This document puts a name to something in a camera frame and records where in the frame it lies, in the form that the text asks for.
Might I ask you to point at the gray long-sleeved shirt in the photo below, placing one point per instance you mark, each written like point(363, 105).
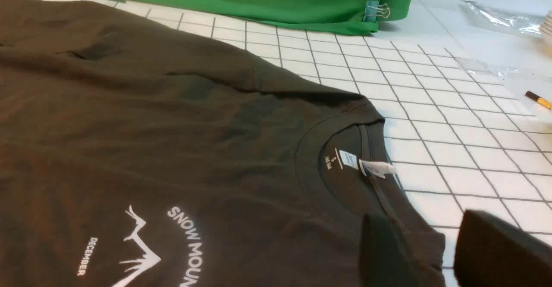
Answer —
point(136, 155)

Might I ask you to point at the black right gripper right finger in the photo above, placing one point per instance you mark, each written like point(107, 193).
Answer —
point(490, 252)

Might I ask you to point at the clear plastic bag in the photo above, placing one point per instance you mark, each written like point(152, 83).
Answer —
point(498, 20)

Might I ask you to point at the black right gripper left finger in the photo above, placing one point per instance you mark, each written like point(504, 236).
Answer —
point(382, 261)

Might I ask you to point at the yellow black marker pen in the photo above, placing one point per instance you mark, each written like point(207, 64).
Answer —
point(538, 99)

